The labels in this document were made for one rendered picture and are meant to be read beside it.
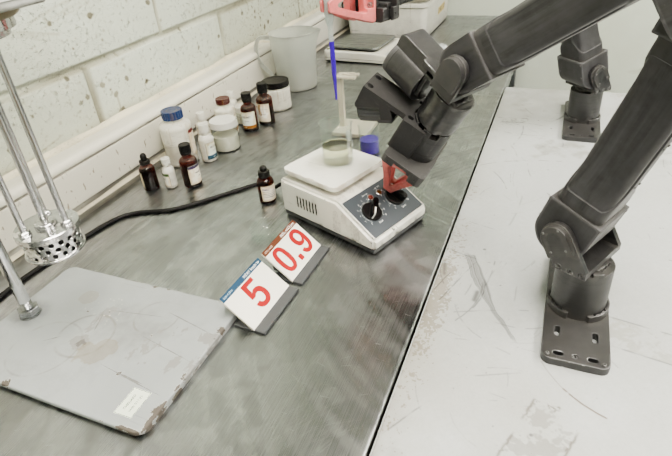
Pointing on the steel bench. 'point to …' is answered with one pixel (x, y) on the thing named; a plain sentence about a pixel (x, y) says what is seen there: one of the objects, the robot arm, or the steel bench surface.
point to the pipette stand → (344, 98)
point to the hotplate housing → (308, 209)
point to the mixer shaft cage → (56, 243)
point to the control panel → (391, 214)
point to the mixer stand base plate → (110, 347)
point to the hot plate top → (311, 163)
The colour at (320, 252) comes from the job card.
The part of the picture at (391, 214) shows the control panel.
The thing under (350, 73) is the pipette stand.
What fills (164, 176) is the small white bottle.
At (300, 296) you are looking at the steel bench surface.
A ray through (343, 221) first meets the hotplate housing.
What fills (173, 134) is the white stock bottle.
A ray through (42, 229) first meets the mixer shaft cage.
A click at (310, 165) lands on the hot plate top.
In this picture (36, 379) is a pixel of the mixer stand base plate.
